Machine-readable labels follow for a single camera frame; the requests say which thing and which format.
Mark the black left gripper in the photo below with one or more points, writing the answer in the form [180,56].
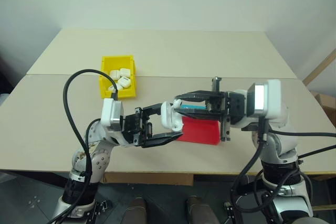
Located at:
[132,127]

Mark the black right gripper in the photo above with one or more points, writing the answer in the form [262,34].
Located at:
[236,108]

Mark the white earbud case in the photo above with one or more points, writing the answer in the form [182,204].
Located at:
[125,72]
[116,87]
[168,117]
[114,74]
[124,81]

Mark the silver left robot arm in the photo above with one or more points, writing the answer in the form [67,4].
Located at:
[101,161]

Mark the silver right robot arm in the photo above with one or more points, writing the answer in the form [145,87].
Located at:
[286,148]

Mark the white closed earbud case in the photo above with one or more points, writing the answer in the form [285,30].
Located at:
[114,74]
[125,72]
[124,81]
[116,87]

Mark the yellow plastic bin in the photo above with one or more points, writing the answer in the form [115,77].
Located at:
[105,87]

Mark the cyan flat item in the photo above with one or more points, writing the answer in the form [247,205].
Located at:
[193,107]

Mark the red plastic tray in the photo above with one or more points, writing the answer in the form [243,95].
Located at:
[200,132]

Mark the wooden panel under table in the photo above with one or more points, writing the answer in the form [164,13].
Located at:
[147,179]

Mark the brown cardboard box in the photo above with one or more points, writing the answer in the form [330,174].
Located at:
[325,102]

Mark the wooden beam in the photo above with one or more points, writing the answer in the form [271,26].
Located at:
[321,66]

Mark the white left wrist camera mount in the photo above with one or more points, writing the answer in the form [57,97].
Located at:
[110,113]

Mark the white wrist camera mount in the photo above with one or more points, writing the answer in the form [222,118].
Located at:
[110,113]
[273,100]

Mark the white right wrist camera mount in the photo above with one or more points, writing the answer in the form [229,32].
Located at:
[273,100]

